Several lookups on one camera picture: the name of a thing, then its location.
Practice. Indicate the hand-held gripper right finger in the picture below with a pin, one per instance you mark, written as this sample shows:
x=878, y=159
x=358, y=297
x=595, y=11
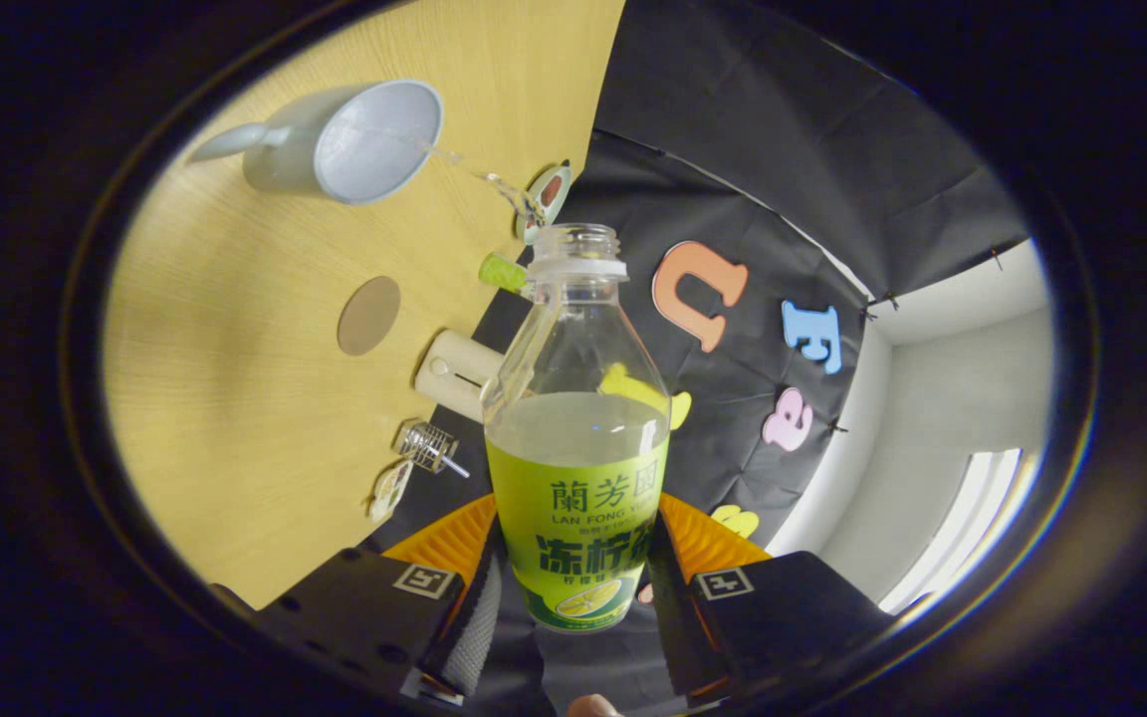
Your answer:
x=673, y=627

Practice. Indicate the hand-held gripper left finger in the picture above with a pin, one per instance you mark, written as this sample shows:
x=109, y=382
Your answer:
x=469, y=622

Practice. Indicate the green label juice bottle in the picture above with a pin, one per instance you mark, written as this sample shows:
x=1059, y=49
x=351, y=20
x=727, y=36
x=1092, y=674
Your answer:
x=573, y=498

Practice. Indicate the round brown coaster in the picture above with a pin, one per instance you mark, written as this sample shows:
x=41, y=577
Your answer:
x=369, y=316

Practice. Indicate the white cup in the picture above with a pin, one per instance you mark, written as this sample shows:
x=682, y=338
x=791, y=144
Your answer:
x=374, y=149

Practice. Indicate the capped green label bottle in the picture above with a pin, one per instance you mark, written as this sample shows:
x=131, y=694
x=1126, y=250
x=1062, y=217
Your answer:
x=502, y=272

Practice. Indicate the white condiment dish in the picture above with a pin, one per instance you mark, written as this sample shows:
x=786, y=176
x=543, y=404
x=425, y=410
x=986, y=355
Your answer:
x=389, y=493

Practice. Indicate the metal spoon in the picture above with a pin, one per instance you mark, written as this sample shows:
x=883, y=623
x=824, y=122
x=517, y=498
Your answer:
x=456, y=467

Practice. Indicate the white toaster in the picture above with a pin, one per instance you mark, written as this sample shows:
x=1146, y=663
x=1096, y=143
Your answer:
x=449, y=373

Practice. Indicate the ceiling light panel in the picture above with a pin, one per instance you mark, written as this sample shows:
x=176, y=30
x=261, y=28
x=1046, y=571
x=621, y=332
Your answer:
x=972, y=518

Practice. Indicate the wooden table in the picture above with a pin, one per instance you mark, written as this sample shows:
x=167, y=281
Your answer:
x=235, y=398

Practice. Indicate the pale green plate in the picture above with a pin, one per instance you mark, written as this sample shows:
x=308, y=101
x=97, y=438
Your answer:
x=562, y=214

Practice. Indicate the brown meat patty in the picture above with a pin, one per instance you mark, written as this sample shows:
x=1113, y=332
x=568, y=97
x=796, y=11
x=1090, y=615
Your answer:
x=552, y=189

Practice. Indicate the black backdrop cloth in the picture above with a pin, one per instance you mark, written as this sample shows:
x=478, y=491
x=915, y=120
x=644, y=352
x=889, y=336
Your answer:
x=783, y=149

